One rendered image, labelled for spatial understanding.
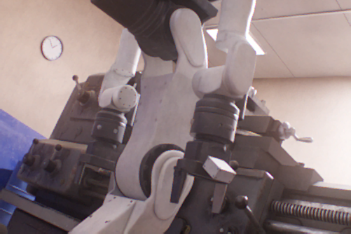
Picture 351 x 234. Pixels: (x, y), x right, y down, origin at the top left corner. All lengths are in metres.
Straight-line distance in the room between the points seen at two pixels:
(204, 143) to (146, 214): 0.22
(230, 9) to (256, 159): 0.62
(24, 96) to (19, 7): 1.09
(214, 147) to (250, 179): 0.57
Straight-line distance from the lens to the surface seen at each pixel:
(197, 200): 1.50
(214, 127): 0.85
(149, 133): 1.02
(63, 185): 2.09
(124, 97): 1.21
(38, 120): 5.65
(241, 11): 0.95
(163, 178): 0.97
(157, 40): 1.06
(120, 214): 0.98
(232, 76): 0.86
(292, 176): 1.50
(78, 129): 2.46
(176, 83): 1.03
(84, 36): 6.04
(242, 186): 1.42
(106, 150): 1.23
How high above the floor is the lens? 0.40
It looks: 20 degrees up
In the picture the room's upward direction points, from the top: 23 degrees clockwise
